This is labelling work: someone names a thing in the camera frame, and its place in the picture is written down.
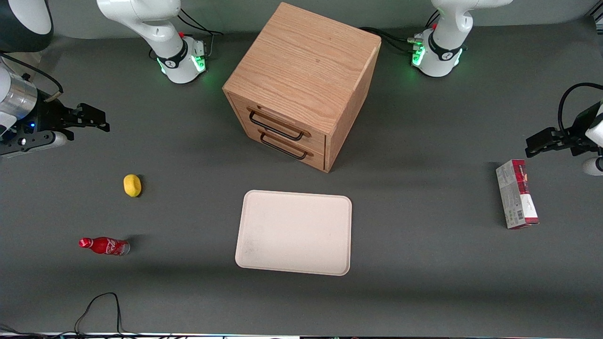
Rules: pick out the beige plastic tray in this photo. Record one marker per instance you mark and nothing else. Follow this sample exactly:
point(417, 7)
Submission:
point(294, 233)

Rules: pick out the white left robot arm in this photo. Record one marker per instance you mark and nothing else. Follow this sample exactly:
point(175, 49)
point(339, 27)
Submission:
point(445, 33)

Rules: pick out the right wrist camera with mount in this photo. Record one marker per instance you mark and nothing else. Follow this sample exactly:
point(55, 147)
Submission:
point(28, 143)

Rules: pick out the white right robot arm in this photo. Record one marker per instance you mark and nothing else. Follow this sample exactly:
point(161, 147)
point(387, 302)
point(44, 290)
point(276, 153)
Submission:
point(160, 28)

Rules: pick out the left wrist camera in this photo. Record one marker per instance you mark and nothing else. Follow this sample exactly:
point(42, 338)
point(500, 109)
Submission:
point(594, 166)

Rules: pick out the yellow lemon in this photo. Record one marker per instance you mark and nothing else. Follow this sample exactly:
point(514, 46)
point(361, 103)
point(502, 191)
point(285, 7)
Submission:
point(132, 185)

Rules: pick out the red coke bottle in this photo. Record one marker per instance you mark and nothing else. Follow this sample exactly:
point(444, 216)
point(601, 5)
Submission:
point(106, 246)

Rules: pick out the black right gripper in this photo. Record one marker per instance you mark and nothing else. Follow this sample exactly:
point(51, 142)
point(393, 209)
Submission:
point(46, 116)

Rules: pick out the wooden drawer front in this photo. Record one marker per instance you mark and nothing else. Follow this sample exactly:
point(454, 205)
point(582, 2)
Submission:
point(315, 141)
point(318, 159)

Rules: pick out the red and grey carton box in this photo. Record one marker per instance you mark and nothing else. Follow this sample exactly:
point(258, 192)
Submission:
point(511, 197)

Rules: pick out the oak wooden drawer cabinet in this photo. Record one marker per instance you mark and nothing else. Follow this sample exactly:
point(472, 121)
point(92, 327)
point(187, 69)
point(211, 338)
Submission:
point(301, 61)

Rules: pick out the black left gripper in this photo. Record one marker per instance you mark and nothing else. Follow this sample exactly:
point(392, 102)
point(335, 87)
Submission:
point(576, 133)

